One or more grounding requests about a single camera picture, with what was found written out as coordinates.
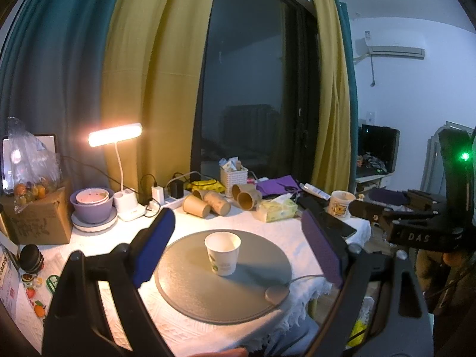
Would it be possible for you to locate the white inner bowl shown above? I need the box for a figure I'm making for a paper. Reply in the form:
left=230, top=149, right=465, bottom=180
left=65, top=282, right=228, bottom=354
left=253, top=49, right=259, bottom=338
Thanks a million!
left=75, top=189, right=110, bottom=206

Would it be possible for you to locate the white air conditioner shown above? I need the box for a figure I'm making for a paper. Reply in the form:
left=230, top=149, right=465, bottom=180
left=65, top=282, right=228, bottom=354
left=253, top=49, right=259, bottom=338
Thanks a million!
left=353, top=29, right=425, bottom=60

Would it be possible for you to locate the black phone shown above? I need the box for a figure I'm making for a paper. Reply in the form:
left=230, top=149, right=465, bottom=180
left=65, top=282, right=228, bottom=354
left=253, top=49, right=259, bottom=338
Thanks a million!
left=297, top=195, right=358, bottom=239

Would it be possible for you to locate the white woven basket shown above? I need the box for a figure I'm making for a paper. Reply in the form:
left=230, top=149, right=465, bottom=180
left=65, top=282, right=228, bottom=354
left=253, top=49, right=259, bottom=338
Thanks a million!
left=220, top=166, right=249, bottom=198

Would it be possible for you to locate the white tube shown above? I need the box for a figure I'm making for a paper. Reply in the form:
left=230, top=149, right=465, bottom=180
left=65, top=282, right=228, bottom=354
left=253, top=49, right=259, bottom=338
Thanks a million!
left=300, top=183, right=331, bottom=200

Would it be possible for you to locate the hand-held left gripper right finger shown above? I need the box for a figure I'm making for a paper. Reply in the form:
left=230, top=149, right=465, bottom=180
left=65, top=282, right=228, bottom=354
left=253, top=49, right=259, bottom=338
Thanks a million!
left=300, top=210, right=436, bottom=357

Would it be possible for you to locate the black round case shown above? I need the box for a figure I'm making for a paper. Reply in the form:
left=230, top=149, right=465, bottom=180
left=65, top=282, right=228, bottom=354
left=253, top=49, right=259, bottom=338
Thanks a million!
left=19, top=244, right=44, bottom=273

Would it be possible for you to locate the white desk lamp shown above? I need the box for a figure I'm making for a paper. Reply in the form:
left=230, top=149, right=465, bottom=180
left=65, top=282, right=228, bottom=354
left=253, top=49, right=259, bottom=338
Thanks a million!
left=88, top=122, right=146, bottom=221

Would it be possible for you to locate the dark glass window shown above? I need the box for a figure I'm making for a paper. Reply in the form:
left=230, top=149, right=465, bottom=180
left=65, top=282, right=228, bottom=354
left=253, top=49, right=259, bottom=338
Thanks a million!
left=190, top=0, right=321, bottom=184

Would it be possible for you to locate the teal curtain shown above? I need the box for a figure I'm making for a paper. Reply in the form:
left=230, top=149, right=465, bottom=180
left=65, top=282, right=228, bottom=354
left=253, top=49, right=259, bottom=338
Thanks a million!
left=0, top=0, right=131, bottom=194
left=333, top=0, right=359, bottom=194

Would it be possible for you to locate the purple bowl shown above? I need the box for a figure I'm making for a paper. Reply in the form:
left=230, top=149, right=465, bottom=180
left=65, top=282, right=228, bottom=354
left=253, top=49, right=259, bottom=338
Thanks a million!
left=70, top=187, right=115, bottom=225

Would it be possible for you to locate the white paper cup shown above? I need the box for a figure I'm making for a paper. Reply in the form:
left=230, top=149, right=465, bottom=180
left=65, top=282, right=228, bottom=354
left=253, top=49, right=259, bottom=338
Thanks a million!
left=204, top=231, right=242, bottom=277

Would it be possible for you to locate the white power strip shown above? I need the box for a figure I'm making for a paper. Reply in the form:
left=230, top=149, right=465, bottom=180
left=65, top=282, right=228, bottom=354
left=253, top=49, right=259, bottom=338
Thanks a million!
left=143, top=191, right=194, bottom=209

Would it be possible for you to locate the person's right hand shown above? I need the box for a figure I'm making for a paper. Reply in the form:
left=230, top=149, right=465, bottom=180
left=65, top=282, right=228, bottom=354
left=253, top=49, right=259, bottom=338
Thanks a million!
left=442, top=251, right=476, bottom=269

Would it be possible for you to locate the plastic bag of fruit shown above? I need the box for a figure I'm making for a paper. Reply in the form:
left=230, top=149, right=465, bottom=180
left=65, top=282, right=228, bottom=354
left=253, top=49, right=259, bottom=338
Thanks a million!
left=7, top=116, right=63, bottom=199

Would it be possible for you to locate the grey round mat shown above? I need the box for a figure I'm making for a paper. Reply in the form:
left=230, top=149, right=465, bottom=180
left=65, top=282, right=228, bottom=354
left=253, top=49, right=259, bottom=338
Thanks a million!
left=154, top=229, right=293, bottom=325

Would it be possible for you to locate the black monitor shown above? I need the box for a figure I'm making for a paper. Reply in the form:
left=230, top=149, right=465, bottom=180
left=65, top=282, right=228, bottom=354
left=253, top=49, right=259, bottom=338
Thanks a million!
left=361, top=124, right=401, bottom=173

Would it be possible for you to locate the white round charger puck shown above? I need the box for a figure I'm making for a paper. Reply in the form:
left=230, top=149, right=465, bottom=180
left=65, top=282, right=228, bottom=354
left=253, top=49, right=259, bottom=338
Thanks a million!
left=264, top=285, right=291, bottom=303

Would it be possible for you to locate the purple cloth pouch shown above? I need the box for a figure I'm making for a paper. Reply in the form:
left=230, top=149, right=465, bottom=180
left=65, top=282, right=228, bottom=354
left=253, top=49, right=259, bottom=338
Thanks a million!
left=256, top=175, right=303, bottom=198

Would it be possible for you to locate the yellow curtain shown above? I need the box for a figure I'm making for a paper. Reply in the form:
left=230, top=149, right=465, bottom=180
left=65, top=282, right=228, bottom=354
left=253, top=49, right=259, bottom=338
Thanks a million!
left=101, top=0, right=220, bottom=205
left=307, top=0, right=352, bottom=196

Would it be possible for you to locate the cardboard box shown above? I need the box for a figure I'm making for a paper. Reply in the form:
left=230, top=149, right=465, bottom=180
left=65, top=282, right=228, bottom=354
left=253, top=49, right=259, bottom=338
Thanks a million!
left=0, top=180, right=74, bottom=246

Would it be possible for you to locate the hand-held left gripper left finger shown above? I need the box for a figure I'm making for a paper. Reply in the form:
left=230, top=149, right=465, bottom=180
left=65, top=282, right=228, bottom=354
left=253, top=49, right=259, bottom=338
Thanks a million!
left=42, top=207, right=176, bottom=357

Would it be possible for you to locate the green tissue pack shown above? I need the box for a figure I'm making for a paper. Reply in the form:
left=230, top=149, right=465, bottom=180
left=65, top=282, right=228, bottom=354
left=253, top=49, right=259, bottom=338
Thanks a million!
left=254, top=193, right=298, bottom=223

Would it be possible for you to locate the yellow packet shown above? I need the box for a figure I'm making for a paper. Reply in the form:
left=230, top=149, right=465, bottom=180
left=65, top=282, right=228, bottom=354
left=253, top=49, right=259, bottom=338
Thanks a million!
left=186, top=179, right=226, bottom=192

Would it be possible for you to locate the white shelf unit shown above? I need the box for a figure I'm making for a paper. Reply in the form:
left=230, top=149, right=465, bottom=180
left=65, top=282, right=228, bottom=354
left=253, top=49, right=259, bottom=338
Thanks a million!
left=355, top=172, right=395, bottom=196

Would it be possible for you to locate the fruit sticker sheet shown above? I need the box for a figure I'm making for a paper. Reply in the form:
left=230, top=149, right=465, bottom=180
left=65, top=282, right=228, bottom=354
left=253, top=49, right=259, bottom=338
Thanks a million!
left=20, top=273, right=62, bottom=320

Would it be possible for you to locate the white tablecloth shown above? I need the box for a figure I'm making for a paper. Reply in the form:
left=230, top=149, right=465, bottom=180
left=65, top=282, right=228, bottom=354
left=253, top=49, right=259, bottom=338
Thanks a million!
left=15, top=184, right=372, bottom=357

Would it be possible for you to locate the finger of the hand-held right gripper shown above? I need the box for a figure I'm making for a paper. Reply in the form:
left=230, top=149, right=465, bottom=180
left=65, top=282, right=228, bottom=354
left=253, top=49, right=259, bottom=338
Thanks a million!
left=349, top=199, right=441, bottom=231
left=403, top=189, right=449, bottom=211

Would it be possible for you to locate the white round plate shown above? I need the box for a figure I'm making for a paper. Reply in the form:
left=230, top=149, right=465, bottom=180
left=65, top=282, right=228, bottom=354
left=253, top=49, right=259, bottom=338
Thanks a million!
left=71, top=208, right=119, bottom=236

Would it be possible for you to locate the white mug yellow print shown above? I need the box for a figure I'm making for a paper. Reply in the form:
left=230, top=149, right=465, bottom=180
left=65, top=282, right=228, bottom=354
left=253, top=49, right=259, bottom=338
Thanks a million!
left=328, top=190, right=357, bottom=219

